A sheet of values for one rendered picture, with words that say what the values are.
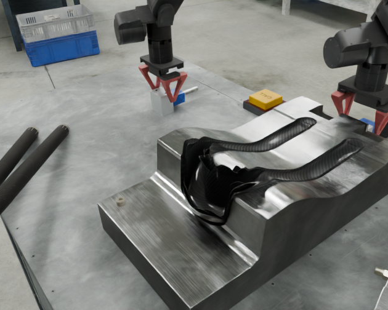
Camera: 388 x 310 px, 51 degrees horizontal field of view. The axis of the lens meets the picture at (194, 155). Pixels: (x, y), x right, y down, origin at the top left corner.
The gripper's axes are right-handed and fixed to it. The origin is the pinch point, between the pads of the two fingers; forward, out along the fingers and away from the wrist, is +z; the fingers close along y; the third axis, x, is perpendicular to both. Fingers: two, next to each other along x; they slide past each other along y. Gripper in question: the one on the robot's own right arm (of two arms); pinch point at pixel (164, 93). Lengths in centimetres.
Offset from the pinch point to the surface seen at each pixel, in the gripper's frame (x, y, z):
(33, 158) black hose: -37.2, 12.3, -3.2
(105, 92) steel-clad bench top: -7.0, -20.2, 4.8
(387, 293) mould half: -17, 70, -7
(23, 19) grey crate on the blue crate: 50, -306, 56
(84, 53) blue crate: 82, -261, 83
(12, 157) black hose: -39.5, 4.6, -0.5
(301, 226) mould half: -13, 55, -3
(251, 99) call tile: 16.1, 15.1, 1.2
